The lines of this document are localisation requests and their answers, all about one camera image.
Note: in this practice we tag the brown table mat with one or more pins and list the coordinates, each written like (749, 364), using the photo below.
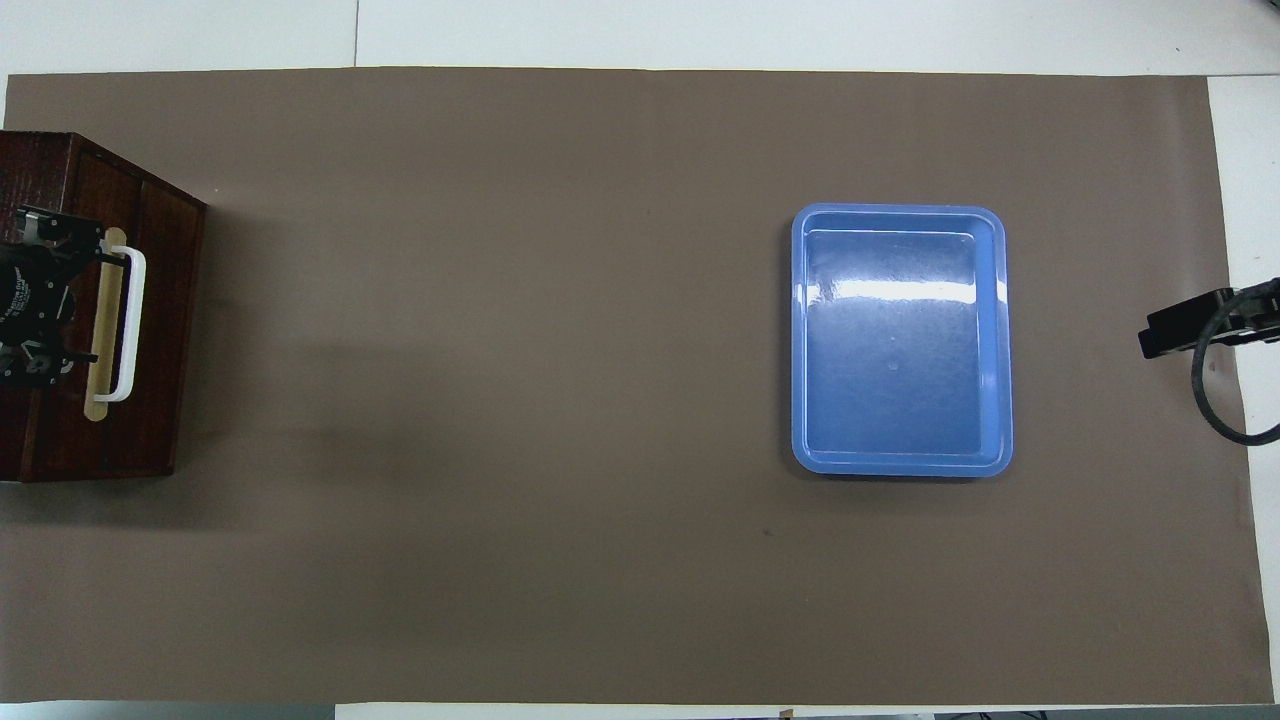
(500, 400)

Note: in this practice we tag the blue plastic tray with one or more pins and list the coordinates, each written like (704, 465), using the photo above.
(900, 330)

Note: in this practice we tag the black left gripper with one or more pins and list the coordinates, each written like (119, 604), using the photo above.
(30, 295)

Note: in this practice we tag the dark wooden drawer cabinet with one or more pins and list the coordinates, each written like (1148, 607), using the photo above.
(170, 300)

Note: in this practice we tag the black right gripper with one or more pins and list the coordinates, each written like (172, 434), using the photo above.
(1260, 312)

